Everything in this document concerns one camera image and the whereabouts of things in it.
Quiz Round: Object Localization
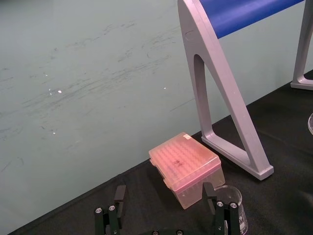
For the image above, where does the grey stand with blue bar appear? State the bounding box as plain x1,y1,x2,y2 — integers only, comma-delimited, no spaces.
178,0,313,181

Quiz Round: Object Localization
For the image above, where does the black table cloth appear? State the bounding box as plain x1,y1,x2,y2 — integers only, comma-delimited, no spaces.
0,69,313,235

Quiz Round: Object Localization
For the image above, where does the pink translucent pipette tip box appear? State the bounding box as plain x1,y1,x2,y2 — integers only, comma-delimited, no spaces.
148,132,226,210

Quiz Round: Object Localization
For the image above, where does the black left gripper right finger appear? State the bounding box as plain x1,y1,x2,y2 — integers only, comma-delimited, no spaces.
202,182,239,235

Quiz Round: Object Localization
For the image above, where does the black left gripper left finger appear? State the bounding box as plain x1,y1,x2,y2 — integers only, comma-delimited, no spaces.
94,185,127,235

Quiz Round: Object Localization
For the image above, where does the clear glass beaker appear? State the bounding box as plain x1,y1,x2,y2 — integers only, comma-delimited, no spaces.
213,185,249,235

